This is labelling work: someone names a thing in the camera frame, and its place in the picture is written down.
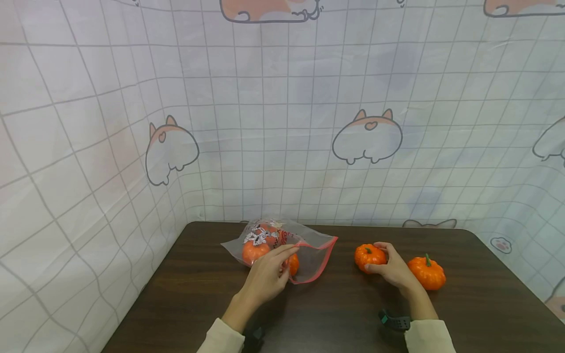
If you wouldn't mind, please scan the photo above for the person's left hand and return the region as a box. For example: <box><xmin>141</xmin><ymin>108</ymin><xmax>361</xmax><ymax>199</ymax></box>
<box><xmin>241</xmin><ymin>244</ymin><xmax>300</xmax><ymax>308</ymax></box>

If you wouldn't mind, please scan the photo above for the person's right hand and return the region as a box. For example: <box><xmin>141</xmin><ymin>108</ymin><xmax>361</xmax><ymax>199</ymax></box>
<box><xmin>364</xmin><ymin>242</ymin><xmax>421</xmax><ymax>295</ymax></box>

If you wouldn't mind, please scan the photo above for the small orange toy pumpkin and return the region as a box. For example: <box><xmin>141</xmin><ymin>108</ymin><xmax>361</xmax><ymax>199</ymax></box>
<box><xmin>354</xmin><ymin>244</ymin><xmax>388</xmax><ymax>274</ymax></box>
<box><xmin>406</xmin><ymin>253</ymin><xmax>447</xmax><ymax>291</ymax></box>
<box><xmin>242</xmin><ymin>240</ymin><xmax>271</xmax><ymax>267</ymax></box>
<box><xmin>282</xmin><ymin>253</ymin><xmax>300</xmax><ymax>277</ymax></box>

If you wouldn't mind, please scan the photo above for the clear zip bag red edge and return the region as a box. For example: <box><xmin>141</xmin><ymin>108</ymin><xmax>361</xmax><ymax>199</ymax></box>
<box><xmin>221</xmin><ymin>218</ymin><xmax>339</xmax><ymax>285</ymax></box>

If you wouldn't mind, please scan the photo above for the person's right forearm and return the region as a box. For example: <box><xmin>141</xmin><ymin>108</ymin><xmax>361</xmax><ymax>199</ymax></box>
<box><xmin>399</xmin><ymin>283</ymin><xmax>458</xmax><ymax>353</ymax></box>

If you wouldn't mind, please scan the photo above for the person's left forearm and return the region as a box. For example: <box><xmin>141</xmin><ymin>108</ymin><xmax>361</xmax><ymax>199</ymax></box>
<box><xmin>196</xmin><ymin>293</ymin><xmax>261</xmax><ymax>353</ymax></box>

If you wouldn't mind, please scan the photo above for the black wrist band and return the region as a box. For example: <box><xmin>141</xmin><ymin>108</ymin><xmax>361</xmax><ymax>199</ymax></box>
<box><xmin>378</xmin><ymin>309</ymin><xmax>412</xmax><ymax>332</ymax></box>

